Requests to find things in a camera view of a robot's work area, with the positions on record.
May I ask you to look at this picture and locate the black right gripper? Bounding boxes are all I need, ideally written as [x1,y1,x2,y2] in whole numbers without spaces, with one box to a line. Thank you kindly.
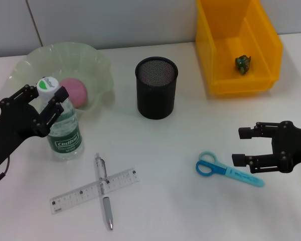
[231,120,301,175]

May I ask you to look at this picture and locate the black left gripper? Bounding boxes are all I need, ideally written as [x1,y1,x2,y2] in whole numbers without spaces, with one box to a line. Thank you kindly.
[0,84,70,169]

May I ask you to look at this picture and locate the pink peach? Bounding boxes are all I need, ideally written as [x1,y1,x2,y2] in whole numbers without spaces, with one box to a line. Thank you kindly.
[58,77,89,109]

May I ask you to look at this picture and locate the clear green-label water bottle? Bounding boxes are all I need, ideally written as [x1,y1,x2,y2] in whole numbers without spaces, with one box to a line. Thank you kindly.
[36,76,85,162]

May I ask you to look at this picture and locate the dark green plastic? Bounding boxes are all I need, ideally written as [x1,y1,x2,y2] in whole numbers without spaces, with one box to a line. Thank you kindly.
[234,55,252,76]

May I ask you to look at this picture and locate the blue scissors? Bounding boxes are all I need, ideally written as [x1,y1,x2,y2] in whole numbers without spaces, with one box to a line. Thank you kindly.
[196,151,265,188]

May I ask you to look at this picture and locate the pale green glass fruit plate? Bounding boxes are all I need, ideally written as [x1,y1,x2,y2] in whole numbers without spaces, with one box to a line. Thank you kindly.
[9,42,116,119]

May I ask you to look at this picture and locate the black mesh pen holder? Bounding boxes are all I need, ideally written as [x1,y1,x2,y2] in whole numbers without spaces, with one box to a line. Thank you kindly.
[134,56,179,120]

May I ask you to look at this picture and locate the transparent plastic ruler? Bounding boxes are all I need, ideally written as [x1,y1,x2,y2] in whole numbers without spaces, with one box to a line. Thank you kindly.
[49,167,141,215]

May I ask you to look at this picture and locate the silver ballpoint pen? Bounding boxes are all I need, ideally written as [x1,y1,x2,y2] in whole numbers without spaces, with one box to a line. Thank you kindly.
[95,153,114,231]

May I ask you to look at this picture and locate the yellow plastic bin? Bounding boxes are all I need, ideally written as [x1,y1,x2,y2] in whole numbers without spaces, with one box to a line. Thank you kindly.
[195,0,284,95]

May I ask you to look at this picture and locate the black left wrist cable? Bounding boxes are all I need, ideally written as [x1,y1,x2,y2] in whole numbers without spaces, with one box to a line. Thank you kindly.
[0,155,11,189]

